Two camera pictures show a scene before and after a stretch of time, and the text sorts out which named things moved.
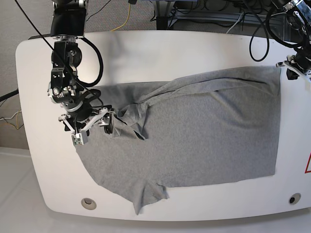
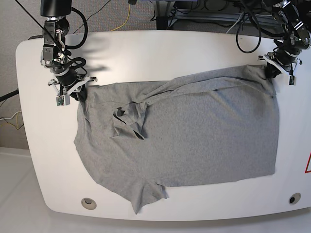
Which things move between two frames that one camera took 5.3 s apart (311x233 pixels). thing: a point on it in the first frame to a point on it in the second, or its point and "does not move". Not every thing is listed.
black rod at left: x=2 y=98 does not move
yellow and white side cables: x=16 y=118 does not move
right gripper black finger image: x=291 y=75 to x=271 y=71
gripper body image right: x=303 y=58 to x=283 y=57
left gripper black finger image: x=109 y=128 to x=82 y=94
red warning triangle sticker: x=307 y=164 does not move
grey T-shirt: x=209 y=126 does not move
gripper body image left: x=78 y=116 to x=66 y=76
